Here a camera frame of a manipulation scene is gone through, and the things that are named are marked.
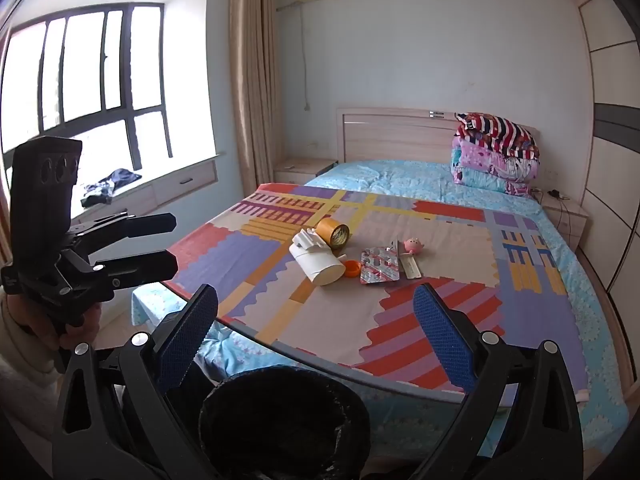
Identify wooden window seat cabinet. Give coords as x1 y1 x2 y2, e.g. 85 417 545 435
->
70 157 219 227

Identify black charger cable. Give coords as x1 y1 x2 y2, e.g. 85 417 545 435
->
531 187 572 202

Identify colourful patterned bed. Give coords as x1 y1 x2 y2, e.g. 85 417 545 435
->
160 182 589 404

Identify crumpled white tissue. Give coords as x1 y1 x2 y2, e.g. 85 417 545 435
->
292 227 333 254

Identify silver blister pack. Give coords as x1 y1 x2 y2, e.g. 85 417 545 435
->
359 244 403 285

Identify person's left hand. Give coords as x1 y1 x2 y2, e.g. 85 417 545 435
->
0 292 87 356

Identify blue patterned bedsheet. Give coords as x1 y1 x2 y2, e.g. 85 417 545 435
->
131 159 632 461

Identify white sliding wardrobe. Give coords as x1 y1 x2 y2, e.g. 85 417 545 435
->
577 0 640 411

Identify wooden bed headboard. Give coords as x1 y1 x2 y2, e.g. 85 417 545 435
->
335 106 542 167

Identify person's left forearm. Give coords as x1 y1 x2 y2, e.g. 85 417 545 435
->
0 305 63 413

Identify striped folded blanket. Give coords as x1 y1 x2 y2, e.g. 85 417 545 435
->
453 112 542 159

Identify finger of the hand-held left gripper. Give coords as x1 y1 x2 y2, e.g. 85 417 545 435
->
67 212 177 251
94 250 179 288

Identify wooden nightstand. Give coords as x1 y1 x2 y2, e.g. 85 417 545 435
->
273 157 339 187
530 187 592 252

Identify pink folded quilt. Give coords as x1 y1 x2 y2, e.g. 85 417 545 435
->
451 137 540 197

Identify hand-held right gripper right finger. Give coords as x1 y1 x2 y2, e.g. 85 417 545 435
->
413 284 584 480

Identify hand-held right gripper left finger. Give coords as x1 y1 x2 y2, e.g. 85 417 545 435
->
52 284 221 480

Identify cream box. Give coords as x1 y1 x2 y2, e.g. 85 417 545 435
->
395 240 423 280

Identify air conditioner power cord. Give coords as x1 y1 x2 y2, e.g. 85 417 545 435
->
298 0 312 112

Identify yellow tape roll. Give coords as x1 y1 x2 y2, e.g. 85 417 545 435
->
315 217 351 251

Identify dark blue cloth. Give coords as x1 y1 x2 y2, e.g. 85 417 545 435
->
81 168 143 207

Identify black trash bin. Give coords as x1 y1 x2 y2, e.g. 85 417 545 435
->
198 366 372 480

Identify black framed window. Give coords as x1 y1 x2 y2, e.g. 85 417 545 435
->
0 2 174 181

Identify beige curtain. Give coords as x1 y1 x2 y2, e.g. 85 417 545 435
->
227 0 287 197

